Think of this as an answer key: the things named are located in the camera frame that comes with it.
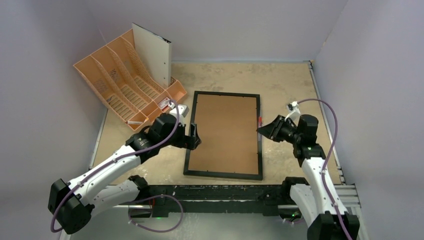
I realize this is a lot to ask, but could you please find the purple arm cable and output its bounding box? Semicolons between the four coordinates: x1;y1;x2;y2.
296;98;354;240
50;99;185;233

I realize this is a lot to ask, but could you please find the aluminium rail frame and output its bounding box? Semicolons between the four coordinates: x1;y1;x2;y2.
59;60;370;240

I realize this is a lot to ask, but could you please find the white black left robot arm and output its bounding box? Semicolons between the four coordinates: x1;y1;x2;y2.
48;113;202;235

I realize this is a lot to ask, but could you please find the small red white box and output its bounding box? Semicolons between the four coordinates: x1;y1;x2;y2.
158;97;171;110

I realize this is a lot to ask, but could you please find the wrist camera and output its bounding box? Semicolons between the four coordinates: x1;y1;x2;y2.
169;104;190;122
285;101;301;121

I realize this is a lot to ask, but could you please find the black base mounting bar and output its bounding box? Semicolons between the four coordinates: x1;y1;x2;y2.
129;184;302;219

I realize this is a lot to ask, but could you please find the red white marker pen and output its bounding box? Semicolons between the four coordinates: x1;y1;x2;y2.
126;120;144;125

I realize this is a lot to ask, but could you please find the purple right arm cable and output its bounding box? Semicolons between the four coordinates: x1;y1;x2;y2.
296;98;354;240

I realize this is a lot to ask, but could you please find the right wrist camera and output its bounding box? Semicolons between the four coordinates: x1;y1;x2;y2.
285;101;301;121

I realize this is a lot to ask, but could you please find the white binder board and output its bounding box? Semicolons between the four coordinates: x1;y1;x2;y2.
131;22;172;89

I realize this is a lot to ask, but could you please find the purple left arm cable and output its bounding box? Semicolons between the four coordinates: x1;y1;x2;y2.
50;99;185;233

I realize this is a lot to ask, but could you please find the peach plastic file organizer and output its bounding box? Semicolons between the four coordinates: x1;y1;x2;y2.
74;29;187;132

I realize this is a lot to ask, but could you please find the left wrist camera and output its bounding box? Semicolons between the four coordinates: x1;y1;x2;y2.
169;104;190;122

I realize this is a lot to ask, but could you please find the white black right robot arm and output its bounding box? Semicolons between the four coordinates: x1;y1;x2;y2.
257;114;360;240

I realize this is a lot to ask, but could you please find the black sunflower photo frame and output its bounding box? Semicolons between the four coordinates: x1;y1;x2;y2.
183;91;263;181

